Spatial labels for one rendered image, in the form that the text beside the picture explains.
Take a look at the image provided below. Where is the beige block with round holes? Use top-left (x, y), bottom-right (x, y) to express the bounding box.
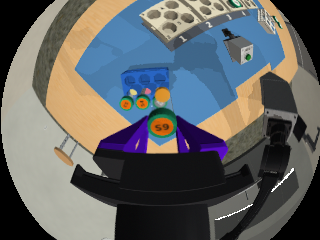
top-left (240, 0), bottom-right (258, 10)

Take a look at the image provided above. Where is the blue bench mat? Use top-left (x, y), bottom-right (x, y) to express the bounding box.
top-left (74, 0), bottom-right (285, 126)

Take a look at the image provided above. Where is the white tube rack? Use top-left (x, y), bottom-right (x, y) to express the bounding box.
top-left (257, 9), bottom-right (275, 35)

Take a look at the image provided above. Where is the beige bucket adapter with round holes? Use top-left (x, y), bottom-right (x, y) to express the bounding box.
top-left (179, 0), bottom-right (229, 26)
top-left (219, 0), bottom-right (247, 13)
top-left (140, 0), bottom-right (201, 44)

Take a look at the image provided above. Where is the blue tube rack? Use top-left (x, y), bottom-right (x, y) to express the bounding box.
top-left (121, 67), bottom-right (169, 100)

